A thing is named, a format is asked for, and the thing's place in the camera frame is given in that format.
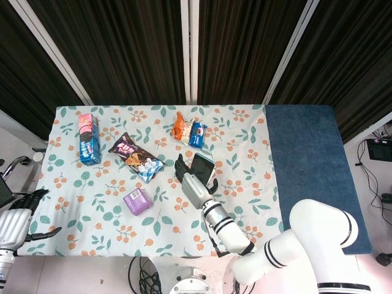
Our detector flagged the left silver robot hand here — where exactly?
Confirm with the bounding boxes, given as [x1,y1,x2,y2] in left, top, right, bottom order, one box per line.
[0,189,62,249]

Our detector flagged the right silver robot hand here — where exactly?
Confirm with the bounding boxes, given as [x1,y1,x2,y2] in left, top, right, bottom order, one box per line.
[174,154,219,211]

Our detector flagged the black smartphone blue case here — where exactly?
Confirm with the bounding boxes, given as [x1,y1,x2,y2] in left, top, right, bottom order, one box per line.
[190,153,216,187]

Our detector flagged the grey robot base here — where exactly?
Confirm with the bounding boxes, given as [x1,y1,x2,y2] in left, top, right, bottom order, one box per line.
[168,257,215,294]

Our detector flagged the small blue Oreo packet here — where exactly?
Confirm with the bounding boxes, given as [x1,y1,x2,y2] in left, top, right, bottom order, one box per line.
[188,121,208,149]

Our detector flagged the purple wrapped tissue pack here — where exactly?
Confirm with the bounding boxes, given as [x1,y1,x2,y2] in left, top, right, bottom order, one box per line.
[122,187,152,216]

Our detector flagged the black office chair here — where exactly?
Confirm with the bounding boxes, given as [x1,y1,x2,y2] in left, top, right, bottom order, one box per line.
[0,155,34,212]

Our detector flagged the orange snack packet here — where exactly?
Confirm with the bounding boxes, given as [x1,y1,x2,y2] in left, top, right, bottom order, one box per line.
[171,111,197,145]

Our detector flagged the brown Dofi snack bag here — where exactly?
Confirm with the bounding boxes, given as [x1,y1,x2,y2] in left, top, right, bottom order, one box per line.
[107,132,165,184]

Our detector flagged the floral orange fruit tablecloth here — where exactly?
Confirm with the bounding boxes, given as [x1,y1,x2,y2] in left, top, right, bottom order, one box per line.
[17,104,290,257]

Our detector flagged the blue Oreo cookie box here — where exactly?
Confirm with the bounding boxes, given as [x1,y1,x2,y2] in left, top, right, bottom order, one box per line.
[78,112,102,167]

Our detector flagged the dark blue carpet mat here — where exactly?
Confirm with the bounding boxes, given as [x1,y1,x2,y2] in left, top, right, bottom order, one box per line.
[263,104,374,255]

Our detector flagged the black electronic box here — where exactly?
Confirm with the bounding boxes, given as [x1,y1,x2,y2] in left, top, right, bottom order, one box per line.
[367,138,392,160]

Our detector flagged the right arm wrist cable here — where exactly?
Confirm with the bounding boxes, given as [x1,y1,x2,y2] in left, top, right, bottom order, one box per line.
[200,211,230,258]

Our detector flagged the black floor cable bundle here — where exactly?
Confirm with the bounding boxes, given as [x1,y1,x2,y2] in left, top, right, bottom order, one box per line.
[128,256,163,294]

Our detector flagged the white upright frame post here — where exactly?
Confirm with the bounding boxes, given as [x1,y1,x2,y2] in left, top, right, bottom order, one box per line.
[179,0,200,105]

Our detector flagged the white slanted frame post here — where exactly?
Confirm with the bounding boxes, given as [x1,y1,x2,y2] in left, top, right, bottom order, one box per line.
[263,0,316,105]
[9,0,94,107]

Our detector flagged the black thin floor cables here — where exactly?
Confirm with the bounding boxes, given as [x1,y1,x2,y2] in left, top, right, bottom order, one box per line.
[356,139,392,212]

